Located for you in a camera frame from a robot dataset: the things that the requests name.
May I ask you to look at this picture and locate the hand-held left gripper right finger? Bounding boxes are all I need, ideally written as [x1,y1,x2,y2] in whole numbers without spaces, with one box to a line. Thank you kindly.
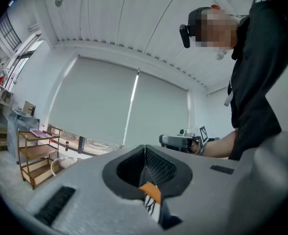
[145,144,254,235]

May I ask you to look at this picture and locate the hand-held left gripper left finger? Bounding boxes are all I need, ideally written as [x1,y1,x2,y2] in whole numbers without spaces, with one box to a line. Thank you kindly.
[26,144,164,235]

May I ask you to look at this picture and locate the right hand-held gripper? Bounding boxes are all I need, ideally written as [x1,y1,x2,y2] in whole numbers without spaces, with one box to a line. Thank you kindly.
[159,125,220,155]

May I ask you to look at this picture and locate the pink book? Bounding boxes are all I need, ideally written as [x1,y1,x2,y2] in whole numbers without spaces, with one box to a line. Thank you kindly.
[29,128,49,138]

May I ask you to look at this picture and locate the grey roller blind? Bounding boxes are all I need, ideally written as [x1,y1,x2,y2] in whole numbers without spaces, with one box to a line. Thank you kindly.
[123,71,189,149]
[48,56,139,146]

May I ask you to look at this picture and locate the white window ledge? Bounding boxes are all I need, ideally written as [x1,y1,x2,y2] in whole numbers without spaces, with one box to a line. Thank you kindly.
[37,138,96,161]

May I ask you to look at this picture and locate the orange cushion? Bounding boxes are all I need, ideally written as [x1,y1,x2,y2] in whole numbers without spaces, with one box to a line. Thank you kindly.
[138,181,162,205]

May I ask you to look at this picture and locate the wooden shelf cart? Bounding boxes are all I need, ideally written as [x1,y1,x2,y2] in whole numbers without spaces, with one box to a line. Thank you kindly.
[17,124,64,190]

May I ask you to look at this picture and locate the grey marbled cabinet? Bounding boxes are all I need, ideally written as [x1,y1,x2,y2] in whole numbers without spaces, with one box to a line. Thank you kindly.
[6,108,41,156]

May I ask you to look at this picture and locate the person's black shirt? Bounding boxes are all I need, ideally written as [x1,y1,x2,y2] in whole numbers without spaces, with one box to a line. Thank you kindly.
[228,0,288,161]

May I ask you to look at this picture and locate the brown board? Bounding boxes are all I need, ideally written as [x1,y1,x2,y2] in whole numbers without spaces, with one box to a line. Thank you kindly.
[23,100,36,116]

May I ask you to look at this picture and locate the person's head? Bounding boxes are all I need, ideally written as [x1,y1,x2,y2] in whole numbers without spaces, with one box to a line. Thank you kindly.
[195,7,239,51]

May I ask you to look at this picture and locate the white desk wooden legs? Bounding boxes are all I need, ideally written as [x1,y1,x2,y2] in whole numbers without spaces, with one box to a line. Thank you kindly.
[0,81,14,121]

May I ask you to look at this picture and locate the black balcony railing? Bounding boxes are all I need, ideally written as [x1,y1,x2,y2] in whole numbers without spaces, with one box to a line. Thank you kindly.
[0,10,22,50]

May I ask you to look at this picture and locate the black window post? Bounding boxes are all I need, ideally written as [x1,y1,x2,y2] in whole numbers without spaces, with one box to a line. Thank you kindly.
[77,136,86,154]

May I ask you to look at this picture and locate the white strap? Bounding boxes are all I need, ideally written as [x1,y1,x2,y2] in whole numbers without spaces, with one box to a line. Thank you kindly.
[223,81,234,107]

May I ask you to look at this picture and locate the black head camera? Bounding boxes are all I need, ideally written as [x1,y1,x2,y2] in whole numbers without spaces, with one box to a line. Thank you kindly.
[179,6,212,49]

